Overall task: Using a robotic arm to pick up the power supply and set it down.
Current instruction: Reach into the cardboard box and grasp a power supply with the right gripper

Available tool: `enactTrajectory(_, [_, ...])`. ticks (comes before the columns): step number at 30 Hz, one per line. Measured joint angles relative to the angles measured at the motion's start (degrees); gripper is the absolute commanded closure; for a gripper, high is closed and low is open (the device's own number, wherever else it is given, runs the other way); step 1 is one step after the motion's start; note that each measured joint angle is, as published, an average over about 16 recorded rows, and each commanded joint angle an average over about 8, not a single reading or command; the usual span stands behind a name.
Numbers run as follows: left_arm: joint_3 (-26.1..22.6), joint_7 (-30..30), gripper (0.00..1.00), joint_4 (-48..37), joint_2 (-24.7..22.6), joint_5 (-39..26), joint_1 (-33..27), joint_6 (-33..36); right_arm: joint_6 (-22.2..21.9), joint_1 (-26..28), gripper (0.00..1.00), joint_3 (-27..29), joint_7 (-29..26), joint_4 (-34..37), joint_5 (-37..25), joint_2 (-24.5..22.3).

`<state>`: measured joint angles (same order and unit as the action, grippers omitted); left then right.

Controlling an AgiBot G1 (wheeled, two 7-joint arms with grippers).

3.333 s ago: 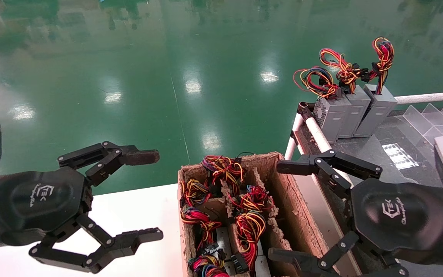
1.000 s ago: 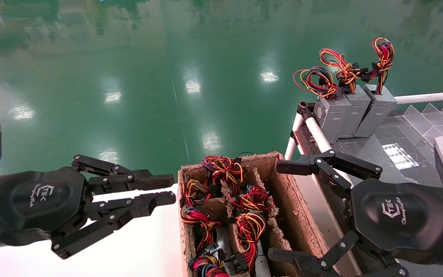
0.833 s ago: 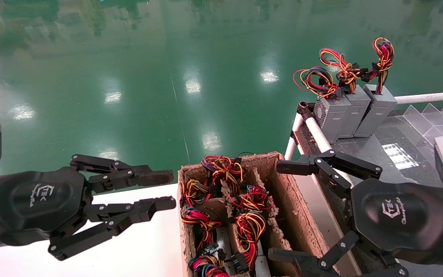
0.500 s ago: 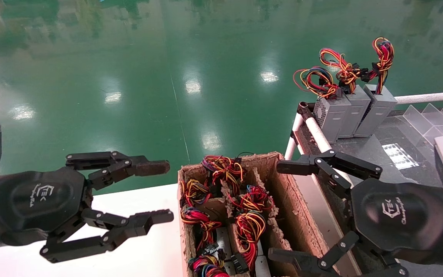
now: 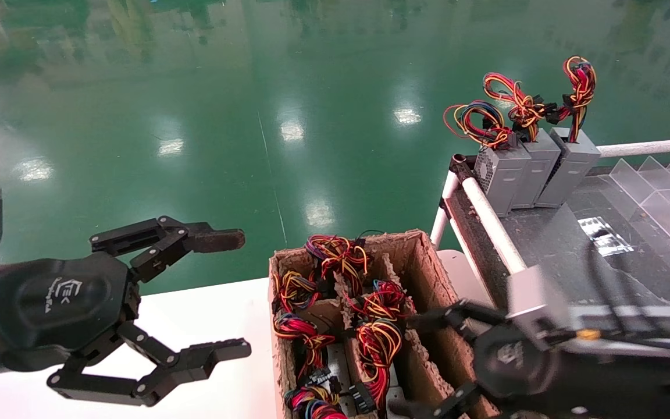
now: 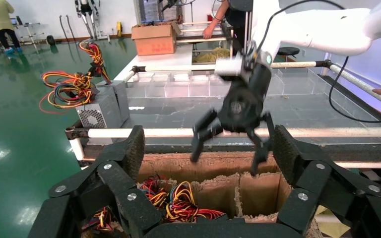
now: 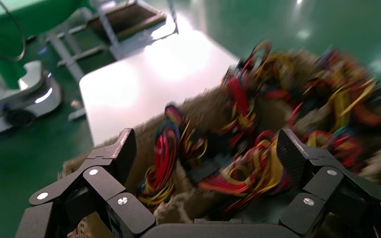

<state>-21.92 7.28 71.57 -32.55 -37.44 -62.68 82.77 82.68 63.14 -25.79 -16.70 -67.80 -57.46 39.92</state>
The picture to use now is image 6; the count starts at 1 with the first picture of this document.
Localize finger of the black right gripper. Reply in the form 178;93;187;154
190;110;224;163
246;112;275;177

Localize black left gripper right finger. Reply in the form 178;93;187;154
272;124;381;238

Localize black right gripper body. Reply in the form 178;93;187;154
218;62;272;132

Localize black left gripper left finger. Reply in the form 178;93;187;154
27;124;162;238

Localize worn divided cardboard box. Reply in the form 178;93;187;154
80;150;324;238

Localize yellow paper sheet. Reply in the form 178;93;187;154
315;205;352;238

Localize clear acrylic divider tray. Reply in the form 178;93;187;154
125;69;381;145

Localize short white pipe leg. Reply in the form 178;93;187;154
68;138;86;162

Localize yellowish packing filler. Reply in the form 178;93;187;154
192;47;231;63

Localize black round stool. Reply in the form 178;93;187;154
277;47;301;57

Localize white work table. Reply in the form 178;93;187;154
113;44;194;82

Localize person in black shirt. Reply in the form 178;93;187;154
202;0;254;57

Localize brown cardboard carton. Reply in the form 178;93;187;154
130;22;181;57

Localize dark equipment rack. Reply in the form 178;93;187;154
137;0;186;24

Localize metal rack stand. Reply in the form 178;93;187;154
18;22;45;47

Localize person in yellow jacket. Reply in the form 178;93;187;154
0;0;23;55

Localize silver power supply coloured wires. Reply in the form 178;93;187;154
78;41;131;125
81;207;116;232
38;70;124;129
164;181;226;222
137;176;170;211

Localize long white pipe rail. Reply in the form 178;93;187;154
87;127;381;139

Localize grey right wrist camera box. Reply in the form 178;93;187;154
214;54;246;78

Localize pipe frame table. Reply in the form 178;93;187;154
176;20;234;45

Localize black curved hose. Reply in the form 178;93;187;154
65;14;77;43
58;14;67;43

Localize humanoid robot frame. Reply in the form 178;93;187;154
73;0;109;42

